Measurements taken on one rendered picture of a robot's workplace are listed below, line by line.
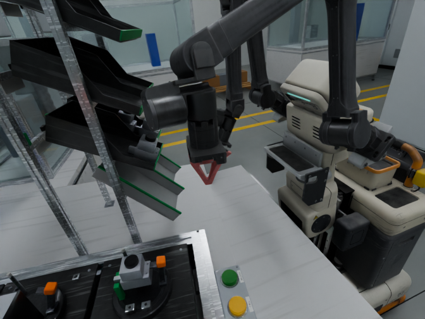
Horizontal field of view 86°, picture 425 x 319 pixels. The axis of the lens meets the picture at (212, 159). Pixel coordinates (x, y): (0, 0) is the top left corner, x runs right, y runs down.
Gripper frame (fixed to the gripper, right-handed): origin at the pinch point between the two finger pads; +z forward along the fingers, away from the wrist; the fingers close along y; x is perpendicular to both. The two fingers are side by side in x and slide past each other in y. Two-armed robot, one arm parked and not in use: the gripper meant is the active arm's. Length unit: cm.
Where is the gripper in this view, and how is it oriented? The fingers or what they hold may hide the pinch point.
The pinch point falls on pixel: (208, 180)
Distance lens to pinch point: 49.9
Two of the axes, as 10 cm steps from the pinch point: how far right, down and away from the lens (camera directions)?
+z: 0.7, 8.7, 4.9
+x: 9.8, -1.5, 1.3
